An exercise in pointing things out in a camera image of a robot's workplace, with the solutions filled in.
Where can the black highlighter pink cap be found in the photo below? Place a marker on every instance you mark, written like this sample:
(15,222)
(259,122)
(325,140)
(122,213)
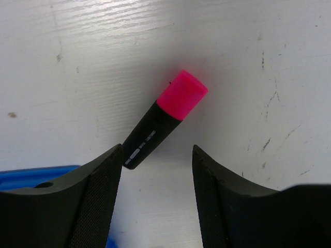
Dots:
(167,112)

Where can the blue plastic divided bin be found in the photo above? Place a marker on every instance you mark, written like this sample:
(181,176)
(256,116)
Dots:
(33,173)

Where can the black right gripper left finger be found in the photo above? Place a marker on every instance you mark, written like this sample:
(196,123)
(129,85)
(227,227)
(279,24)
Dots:
(59,204)

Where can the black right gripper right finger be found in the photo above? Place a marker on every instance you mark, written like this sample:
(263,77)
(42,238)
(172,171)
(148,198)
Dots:
(235,212)

